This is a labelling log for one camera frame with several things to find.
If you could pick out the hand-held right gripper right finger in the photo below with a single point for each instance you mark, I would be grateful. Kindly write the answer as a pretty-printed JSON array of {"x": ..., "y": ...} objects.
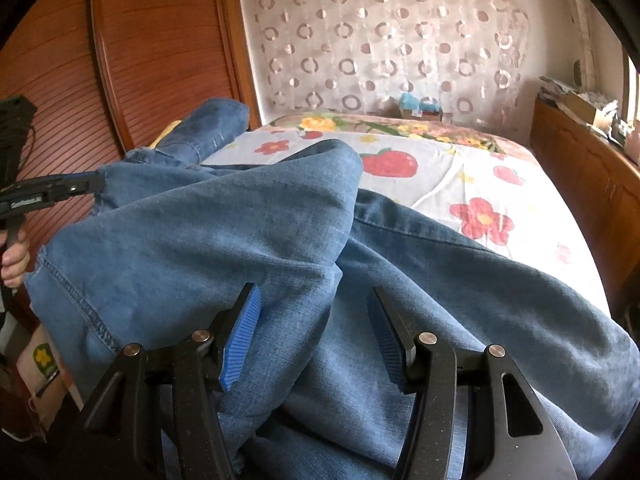
[{"x": 387, "y": 335}]

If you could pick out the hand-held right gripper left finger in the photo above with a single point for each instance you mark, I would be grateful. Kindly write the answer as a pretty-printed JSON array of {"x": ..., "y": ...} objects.
[{"x": 242, "y": 335}]

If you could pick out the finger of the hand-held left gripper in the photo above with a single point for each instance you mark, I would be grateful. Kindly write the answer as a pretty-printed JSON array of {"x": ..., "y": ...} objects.
[{"x": 80, "y": 186}]

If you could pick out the light blue jeans pants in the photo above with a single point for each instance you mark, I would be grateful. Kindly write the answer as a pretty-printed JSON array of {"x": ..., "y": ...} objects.
[{"x": 200, "y": 240}]

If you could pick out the dark blue jeans pants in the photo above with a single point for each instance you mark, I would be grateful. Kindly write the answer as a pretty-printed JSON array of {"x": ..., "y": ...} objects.
[{"x": 210, "y": 122}]

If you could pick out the person's left hand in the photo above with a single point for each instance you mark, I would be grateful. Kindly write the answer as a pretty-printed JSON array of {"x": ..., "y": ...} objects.
[{"x": 15, "y": 260}]

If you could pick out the wooden slatted wardrobe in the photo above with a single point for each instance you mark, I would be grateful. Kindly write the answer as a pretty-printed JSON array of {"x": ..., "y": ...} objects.
[{"x": 165, "y": 60}]

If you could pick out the flower printed paper bag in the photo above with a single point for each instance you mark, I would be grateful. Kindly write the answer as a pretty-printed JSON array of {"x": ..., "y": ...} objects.
[{"x": 42, "y": 360}]

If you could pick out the strawberry printed bed sheet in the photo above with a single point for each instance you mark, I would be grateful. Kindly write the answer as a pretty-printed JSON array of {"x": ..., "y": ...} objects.
[{"x": 500, "y": 185}]

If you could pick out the small cardboard box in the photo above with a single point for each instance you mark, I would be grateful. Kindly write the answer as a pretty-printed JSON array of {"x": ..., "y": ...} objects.
[{"x": 422, "y": 112}]

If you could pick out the blue plastic bag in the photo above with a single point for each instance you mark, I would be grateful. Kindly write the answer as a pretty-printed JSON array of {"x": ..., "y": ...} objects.
[{"x": 410, "y": 100}]

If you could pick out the wooden cabinet row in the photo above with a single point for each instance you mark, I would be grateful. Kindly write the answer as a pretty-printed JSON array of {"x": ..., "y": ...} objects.
[{"x": 585, "y": 175}]

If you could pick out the stack of papers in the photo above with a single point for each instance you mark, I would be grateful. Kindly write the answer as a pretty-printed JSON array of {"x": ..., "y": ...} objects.
[{"x": 555, "y": 89}]

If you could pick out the open cardboard box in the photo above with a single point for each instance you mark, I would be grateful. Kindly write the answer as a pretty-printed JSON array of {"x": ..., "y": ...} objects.
[{"x": 587, "y": 107}]

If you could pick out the window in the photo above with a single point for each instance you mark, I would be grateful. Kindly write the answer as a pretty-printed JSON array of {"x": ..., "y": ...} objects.
[{"x": 634, "y": 90}]

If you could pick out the patterned window curtain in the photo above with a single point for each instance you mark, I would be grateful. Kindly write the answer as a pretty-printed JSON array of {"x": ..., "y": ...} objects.
[{"x": 582, "y": 35}]

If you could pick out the circle patterned wall curtain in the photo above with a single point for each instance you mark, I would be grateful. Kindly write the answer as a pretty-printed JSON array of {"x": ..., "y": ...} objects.
[{"x": 380, "y": 35}]

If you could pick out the dark oval wall ornament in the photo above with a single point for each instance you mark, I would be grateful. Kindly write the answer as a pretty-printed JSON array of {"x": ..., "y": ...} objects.
[{"x": 577, "y": 72}]

